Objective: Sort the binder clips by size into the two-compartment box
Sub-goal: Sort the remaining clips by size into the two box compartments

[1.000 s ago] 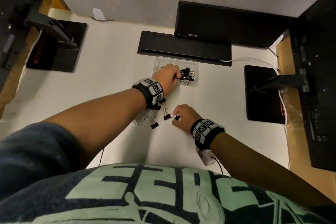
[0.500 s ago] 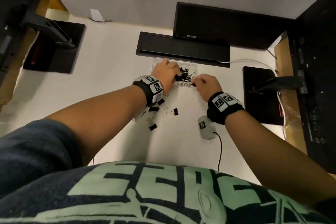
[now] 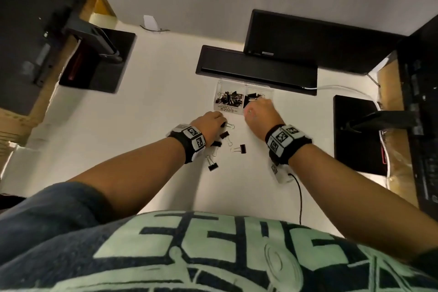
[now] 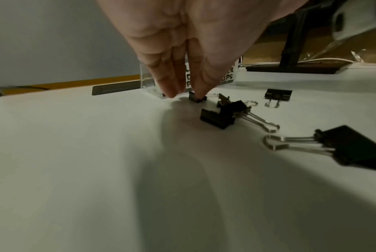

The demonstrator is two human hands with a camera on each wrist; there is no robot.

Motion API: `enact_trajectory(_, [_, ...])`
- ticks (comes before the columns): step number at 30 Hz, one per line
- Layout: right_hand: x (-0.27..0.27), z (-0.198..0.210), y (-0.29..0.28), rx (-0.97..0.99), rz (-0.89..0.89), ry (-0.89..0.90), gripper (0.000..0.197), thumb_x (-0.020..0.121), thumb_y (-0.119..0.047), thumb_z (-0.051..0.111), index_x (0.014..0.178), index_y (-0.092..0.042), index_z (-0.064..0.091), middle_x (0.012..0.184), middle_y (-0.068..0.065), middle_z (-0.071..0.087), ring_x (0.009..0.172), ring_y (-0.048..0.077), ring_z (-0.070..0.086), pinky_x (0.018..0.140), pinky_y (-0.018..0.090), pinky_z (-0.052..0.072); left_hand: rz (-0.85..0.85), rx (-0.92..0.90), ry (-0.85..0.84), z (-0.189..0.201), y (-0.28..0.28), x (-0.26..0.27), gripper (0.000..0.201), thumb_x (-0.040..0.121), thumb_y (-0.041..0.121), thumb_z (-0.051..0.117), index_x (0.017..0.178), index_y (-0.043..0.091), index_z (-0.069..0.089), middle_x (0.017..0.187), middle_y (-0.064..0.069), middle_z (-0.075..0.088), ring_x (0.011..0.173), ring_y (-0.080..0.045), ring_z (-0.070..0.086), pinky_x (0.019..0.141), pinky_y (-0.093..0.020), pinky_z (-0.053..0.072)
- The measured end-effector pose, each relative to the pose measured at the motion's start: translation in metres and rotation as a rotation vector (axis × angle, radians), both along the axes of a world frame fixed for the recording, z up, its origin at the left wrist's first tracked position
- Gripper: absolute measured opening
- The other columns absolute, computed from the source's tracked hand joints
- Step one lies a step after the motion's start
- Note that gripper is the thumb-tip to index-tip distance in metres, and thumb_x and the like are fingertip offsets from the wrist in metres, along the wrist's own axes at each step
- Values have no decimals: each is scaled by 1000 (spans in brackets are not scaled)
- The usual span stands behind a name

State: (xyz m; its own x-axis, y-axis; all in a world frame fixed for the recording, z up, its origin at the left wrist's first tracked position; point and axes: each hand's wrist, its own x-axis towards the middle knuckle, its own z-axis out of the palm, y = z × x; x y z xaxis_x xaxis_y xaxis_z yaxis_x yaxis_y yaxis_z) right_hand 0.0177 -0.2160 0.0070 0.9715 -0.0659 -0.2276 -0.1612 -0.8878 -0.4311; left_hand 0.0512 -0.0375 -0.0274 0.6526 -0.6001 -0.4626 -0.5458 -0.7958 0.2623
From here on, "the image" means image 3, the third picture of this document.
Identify black wristband with markers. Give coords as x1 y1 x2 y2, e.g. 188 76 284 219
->
167 123 207 165
265 124 313 166

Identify brown cardboard box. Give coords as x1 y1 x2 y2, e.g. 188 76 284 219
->
376 57 420 207

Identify person's left hand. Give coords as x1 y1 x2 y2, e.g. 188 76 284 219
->
190 111 228 147

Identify clear two-compartment plastic box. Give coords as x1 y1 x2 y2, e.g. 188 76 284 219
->
214 78 276 116

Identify person's right hand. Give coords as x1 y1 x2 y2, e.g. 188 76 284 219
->
243 98 285 142

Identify black cable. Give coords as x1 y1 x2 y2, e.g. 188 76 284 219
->
289 173 303 226

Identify small white paper card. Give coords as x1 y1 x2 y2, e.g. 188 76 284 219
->
143 14 160 31

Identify black left wristband with markers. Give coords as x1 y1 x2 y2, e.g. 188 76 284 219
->
167 123 207 165

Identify person's left forearm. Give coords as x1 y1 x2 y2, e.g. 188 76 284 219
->
68 137 187 220

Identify black monitor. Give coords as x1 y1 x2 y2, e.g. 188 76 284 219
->
0 0 96 116
396 14 438 222
195 9 404 96

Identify person's right forearm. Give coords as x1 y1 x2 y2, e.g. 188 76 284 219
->
289 144 438 261

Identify black centre monitor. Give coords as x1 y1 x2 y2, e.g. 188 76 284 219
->
195 9 404 96

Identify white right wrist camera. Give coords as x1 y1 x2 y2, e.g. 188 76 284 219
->
270 162 295 185

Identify black monitor stand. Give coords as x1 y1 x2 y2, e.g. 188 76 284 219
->
334 95 425 177
58 16 137 94

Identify black right wristband with markers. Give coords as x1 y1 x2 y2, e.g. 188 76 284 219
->
265 124 313 166

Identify grey shirt with green print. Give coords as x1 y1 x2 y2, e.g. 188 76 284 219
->
0 181 438 292

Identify heap of small binder clips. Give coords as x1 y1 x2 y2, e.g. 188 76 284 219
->
215 90 244 106

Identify white cable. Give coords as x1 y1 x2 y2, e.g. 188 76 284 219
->
302 84 382 111

